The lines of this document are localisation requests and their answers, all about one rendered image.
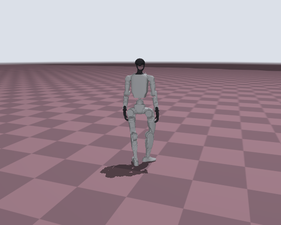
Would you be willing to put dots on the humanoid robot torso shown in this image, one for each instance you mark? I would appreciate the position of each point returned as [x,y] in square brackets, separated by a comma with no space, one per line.
[139,87]

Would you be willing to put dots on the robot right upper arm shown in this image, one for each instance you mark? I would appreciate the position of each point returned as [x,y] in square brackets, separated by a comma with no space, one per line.
[152,84]

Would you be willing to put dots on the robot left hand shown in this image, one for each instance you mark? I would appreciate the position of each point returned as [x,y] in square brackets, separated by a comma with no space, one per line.
[124,112]

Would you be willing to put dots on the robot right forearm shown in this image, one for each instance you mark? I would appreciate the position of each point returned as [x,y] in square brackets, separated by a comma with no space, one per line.
[155,101]

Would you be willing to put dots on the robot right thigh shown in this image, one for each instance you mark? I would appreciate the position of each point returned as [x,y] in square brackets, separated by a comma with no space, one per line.
[150,120]

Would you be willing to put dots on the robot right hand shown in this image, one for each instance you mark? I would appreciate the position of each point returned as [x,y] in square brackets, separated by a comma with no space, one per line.
[157,114]

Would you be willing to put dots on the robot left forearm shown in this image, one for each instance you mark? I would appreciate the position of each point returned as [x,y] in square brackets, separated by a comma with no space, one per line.
[125,101]

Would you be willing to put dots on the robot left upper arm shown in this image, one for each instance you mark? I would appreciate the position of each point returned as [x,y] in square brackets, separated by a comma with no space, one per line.
[127,85]

